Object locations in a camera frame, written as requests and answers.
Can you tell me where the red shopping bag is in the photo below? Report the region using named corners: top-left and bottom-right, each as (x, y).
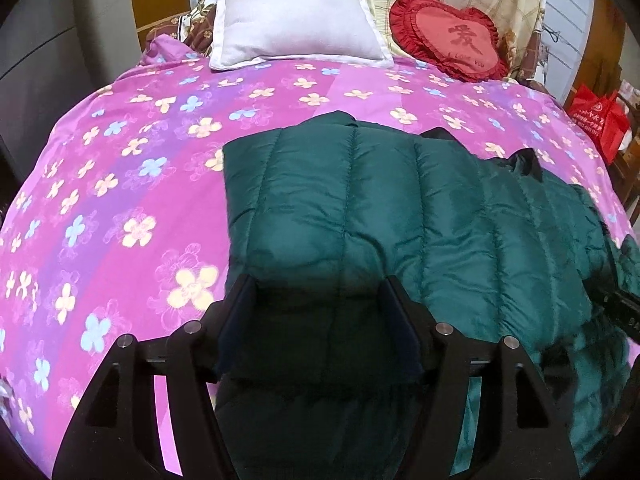
top-left (568, 84), bottom-right (630, 165)

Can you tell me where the grey refrigerator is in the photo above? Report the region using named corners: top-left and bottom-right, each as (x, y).
top-left (0, 0), bottom-right (103, 161)

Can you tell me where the pink floral bed blanket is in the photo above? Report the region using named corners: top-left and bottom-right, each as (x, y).
top-left (0, 35), bottom-right (637, 476)

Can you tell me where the dark green puffer jacket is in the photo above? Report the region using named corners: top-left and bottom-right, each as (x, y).
top-left (215, 110), bottom-right (640, 480)

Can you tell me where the red heart-shaped cushion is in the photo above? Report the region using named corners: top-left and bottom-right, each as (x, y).
top-left (389, 0), bottom-right (508, 82)

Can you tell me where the brown floral pillow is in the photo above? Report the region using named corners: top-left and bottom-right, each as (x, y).
top-left (144, 0), bottom-right (217, 63)

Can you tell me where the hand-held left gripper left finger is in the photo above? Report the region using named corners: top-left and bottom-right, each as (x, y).
top-left (52, 274), bottom-right (259, 480)

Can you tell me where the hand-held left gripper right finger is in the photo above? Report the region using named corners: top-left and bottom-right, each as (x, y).
top-left (379, 276), bottom-right (581, 480)

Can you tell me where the white pillow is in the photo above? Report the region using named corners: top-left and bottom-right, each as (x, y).
top-left (208, 0), bottom-right (394, 71)

